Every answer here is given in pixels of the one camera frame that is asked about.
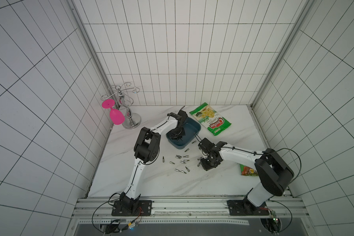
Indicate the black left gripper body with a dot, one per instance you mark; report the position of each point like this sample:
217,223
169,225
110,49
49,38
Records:
177,133

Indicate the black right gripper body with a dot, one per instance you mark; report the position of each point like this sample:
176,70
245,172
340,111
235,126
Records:
208,159

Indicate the dark teal storage box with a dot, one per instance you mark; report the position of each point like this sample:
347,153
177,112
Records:
191,128

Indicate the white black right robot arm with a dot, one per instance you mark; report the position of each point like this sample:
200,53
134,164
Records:
274,174

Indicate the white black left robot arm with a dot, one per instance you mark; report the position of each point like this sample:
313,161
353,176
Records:
146,151

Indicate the green red snack packet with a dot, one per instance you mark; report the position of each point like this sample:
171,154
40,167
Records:
247,171

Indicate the green Chuba chips bag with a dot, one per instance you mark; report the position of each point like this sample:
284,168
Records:
210,119

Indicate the chrome cup holder stand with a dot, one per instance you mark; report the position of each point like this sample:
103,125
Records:
124,102

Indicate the pink plastic goblet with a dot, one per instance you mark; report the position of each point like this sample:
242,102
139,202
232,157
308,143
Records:
116,115

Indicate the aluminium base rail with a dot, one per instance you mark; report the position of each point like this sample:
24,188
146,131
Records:
201,210

